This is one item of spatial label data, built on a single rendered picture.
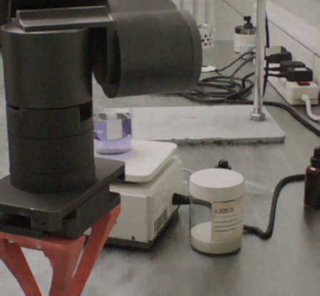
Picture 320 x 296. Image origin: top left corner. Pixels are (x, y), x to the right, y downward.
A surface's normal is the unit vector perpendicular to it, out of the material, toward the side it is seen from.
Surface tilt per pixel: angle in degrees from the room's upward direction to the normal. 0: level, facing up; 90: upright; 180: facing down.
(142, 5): 31
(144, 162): 0
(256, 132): 0
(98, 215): 90
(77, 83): 91
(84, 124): 90
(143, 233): 90
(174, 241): 0
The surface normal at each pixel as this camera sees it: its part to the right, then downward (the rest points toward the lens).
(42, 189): -0.08, 0.29
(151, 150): 0.00, -0.96
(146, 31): 0.29, -0.41
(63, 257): -0.36, 0.60
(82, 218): 0.92, 0.11
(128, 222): -0.30, 0.29
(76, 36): 0.77, 0.19
